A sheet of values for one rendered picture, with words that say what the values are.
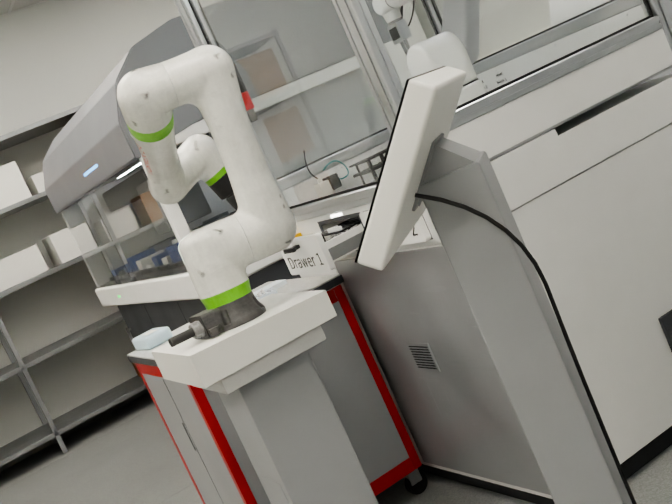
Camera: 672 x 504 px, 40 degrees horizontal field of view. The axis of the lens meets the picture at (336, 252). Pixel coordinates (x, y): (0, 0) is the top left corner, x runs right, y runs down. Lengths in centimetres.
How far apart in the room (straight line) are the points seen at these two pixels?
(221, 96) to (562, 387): 104
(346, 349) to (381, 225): 141
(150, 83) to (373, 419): 130
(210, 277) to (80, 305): 453
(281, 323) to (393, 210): 77
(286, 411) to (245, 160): 61
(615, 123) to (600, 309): 51
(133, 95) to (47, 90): 469
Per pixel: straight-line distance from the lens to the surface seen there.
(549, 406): 176
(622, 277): 261
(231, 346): 215
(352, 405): 290
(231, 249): 224
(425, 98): 146
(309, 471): 231
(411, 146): 147
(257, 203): 225
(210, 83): 223
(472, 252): 168
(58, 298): 671
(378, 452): 295
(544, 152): 249
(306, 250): 266
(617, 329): 260
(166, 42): 354
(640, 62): 276
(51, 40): 698
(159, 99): 221
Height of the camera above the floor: 118
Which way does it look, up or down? 7 degrees down
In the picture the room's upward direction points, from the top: 24 degrees counter-clockwise
